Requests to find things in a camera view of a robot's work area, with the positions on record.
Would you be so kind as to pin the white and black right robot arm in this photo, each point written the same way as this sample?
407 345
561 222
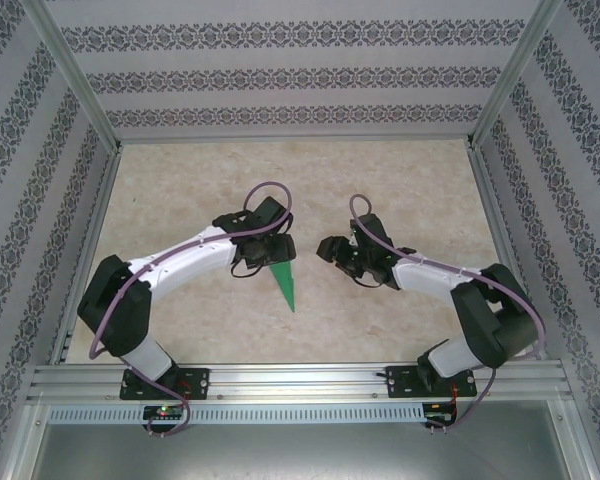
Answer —
430 277

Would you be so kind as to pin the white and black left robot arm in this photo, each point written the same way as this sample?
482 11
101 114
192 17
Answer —
190 255

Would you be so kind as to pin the green cloth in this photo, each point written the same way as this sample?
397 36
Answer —
286 285

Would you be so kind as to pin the aluminium frame post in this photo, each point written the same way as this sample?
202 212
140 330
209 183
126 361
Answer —
78 75
510 75

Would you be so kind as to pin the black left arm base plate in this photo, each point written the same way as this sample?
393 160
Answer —
197 382

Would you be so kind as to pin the aluminium mounting rail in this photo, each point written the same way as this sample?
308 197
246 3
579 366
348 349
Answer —
300 382

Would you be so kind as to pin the aluminium side rail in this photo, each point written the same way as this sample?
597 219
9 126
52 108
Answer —
486 200
102 200

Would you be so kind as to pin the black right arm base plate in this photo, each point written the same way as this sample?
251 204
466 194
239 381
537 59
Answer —
397 382

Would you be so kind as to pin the grey metal shelf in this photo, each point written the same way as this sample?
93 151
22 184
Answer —
300 455

